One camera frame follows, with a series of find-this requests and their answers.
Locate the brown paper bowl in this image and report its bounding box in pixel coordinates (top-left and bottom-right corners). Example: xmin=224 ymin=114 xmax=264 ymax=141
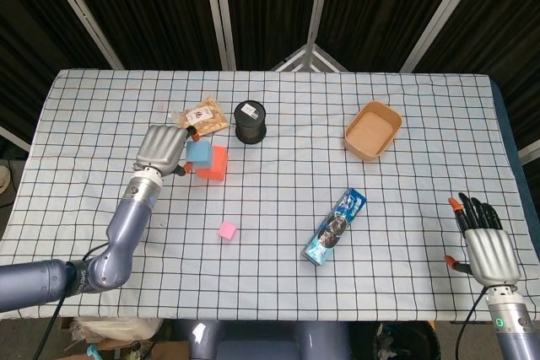
xmin=343 ymin=101 xmax=403 ymax=164

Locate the small pink cube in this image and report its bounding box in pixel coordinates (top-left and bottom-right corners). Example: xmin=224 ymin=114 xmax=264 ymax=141
xmin=217 ymin=221 xmax=238 ymax=244

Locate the orange foam cube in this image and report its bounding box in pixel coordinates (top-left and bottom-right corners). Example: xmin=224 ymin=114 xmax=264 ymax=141
xmin=194 ymin=145 xmax=230 ymax=183

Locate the blue-grey robot torso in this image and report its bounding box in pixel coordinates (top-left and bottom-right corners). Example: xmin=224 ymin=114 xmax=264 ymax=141
xmin=187 ymin=319 xmax=354 ymax=360

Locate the black trash bin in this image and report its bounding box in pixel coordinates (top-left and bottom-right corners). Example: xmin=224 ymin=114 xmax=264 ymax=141
xmin=370 ymin=320 xmax=442 ymax=360

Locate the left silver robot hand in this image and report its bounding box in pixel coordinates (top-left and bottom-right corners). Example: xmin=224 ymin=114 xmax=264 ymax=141
xmin=132 ymin=124 xmax=202 ymax=177

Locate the blue cookie package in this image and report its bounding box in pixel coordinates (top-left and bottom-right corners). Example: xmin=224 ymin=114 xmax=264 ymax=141
xmin=300 ymin=187 xmax=367 ymax=268

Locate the blue foam cube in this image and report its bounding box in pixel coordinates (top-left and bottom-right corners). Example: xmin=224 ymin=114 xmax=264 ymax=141
xmin=186 ymin=139 xmax=213 ymax=166

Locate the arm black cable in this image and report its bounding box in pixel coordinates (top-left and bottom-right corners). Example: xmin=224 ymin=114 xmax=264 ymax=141
xmin=457 ymin=286 xmax=491 ymax=360
xmin=35 ymin=243 xmax=111 ymax=360

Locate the clear peanut snack packet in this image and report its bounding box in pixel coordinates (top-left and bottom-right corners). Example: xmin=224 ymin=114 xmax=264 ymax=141
xmin=170 ymin=97 xmax=231 ymax=139

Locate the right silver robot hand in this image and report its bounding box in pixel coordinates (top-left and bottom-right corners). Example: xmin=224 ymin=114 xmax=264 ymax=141
xmin=445 ymin=192 xmax=521 ymax=286

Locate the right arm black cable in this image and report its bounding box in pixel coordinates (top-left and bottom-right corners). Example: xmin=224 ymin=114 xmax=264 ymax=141
xmin=457 ymin=286 xmax=491 ymax=360

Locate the white plastic bag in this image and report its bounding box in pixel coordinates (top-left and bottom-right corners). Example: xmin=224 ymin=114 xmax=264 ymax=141
xmin=69 ymin=317 xmax=164 ymax=347

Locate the black mesh pen holder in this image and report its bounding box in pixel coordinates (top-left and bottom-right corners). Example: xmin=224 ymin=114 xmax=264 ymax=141
xmin=234 ymin=99 xmax=268 ymax=144

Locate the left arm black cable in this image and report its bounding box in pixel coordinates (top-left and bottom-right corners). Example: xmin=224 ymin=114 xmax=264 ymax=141
xmin=35 ymin=243 xmax=111 ymax=360

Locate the brown cardboard box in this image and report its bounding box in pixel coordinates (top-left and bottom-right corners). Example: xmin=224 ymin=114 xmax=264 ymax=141
xmin=62 ymin=338 xmax=191 ymax=360

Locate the white checkered tablecloth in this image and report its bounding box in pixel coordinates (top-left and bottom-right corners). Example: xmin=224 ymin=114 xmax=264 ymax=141
xmin=0 ymin=67 xmax=540 ymax=322

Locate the white triangular screen foot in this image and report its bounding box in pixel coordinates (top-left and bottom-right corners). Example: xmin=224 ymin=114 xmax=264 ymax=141
xmin=271 ymin=42 xmax=348 ymax=73

